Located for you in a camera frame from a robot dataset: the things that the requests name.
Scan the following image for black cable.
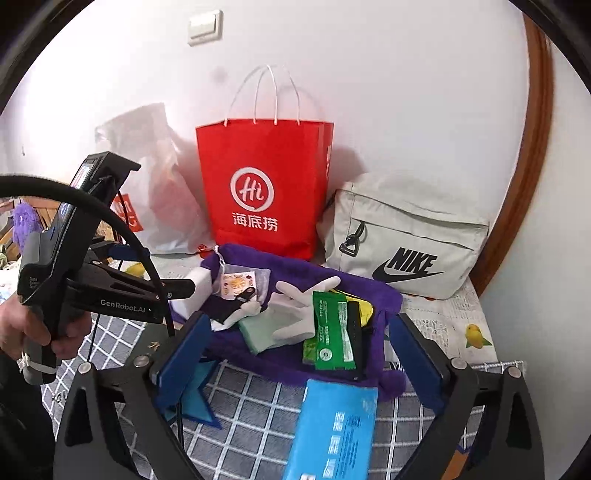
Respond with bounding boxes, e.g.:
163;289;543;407
0;174;187;462

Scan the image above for dark green tea box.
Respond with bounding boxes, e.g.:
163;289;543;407
78;314;167;370

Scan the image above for yellow mini duffel pouch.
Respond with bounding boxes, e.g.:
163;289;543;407
331;288;375;327

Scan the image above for purple fluffy towel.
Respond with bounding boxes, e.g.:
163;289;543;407
168;243;410;402

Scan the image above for wooden furniture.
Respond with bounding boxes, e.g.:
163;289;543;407
1;196;59;262

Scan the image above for grey checked blanket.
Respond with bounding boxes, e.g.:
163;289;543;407
38;313;528;480

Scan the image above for brown wooden door frame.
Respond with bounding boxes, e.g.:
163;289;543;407
471;16;554;295

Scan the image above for white light switch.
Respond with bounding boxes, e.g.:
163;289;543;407
187;10;223;47

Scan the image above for beige Nike bag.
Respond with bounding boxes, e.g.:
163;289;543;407
317;173;489;300

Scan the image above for blue tissue pack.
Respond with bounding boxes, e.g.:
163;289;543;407
283;380;379;480

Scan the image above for white fluffy towel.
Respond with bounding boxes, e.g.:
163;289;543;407
211;300;262;332

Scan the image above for white glove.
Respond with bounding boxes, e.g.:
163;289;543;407
267;276;341;344

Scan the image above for red paper shopping bag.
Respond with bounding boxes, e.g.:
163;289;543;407
195;116;334;260

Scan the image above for mint green cloth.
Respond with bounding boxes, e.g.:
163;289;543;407
238;308;296;355

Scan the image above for white lemon print sheet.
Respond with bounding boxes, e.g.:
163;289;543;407
108;253;500;365

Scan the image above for purple plush toy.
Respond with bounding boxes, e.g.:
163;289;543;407
12;202;42;252

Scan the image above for person left hand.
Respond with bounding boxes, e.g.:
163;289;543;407
0;295;92;360

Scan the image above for green leaf tissue pack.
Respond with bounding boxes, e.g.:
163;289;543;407
303;337;317;366

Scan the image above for green wet wipe packet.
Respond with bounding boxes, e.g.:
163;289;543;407
312;292;356;371

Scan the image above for white Miniso plastic bag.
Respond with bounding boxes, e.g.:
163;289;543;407
94;103;213;255

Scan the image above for white sponge block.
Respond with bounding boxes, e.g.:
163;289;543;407
169;266;213;323

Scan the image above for person left forearm dark sleeve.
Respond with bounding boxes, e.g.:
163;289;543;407
1;352;55;479

